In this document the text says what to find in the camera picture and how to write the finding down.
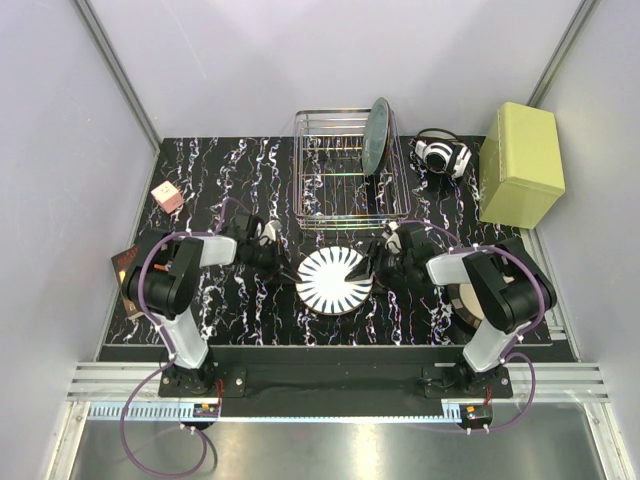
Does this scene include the beige brown rimmed plate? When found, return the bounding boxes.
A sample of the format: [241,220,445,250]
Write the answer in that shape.
[447,283,485,330]

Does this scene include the dark book with house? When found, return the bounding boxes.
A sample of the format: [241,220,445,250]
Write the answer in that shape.
[111,245,142,320]

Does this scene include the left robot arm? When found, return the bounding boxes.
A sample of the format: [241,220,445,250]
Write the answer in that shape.
[121,214,301,396]

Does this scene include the pink cube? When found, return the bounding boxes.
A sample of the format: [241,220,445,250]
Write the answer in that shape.
[151,181,184,214]

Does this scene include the white black headphones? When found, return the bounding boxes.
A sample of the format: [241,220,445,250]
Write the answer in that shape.
[414,128,473,180]

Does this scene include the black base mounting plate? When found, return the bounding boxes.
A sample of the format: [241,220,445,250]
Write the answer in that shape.
[160,346,513,421]

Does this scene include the metal wire dish rack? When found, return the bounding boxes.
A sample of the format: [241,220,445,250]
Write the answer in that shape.
[292,108,411,231]

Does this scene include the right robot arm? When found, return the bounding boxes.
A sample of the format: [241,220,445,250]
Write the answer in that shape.
[345,220,557,397]

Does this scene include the light blue plate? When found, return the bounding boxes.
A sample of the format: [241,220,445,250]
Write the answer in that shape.
[361,97,386,176]

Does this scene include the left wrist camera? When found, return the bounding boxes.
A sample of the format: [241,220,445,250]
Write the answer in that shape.
[258,220,282,246]

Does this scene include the dark teal glazed plate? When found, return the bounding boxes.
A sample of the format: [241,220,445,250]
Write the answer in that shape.
[375,100,393,175]

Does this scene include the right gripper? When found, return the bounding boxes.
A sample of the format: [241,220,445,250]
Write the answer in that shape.
[344,240,413,295]

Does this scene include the yellow-green box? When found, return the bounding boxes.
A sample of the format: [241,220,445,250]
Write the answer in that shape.
[479,102,565,229]

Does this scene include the white blue striped plate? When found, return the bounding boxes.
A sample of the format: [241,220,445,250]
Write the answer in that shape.
[296,246,373,316]

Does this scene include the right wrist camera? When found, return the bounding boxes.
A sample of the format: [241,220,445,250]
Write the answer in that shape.
[383,221,427,255]

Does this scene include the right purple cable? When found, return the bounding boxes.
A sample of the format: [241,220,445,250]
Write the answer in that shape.
[394,218,546,434]

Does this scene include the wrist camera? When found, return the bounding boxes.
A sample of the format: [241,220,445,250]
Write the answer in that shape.
[258,220,282,246]
[383,221,427,255]

